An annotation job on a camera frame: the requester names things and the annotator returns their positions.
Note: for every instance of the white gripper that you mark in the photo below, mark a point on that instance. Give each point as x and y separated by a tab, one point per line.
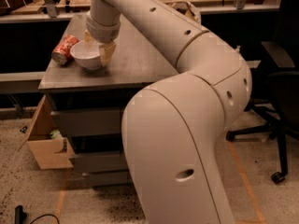
101	31

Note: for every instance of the white ceramic bowl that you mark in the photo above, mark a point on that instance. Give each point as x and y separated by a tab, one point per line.
87	55

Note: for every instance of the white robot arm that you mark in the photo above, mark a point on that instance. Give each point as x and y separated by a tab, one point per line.
169	129

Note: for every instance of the red coke can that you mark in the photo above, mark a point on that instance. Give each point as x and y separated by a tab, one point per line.
61	54

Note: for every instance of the top grey drawer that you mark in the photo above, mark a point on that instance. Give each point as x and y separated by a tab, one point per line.
74	123

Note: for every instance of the grey drawer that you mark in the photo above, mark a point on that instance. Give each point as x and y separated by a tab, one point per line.
107	178
97	162
74	123

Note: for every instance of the brown chip bag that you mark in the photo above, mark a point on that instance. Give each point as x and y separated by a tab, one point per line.
187	9

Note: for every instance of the open cardboard box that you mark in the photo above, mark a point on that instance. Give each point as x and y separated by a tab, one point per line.
50	149

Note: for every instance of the middle grey drawer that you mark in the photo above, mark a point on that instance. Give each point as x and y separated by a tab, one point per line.
97	162

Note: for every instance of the bottom grey drawer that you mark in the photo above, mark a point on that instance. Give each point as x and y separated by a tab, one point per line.
107	178

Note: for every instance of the clear sanitizer pump bottle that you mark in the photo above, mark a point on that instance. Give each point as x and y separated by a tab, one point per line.
238	49

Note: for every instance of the black office chair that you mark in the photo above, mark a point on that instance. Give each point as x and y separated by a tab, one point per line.
275	85

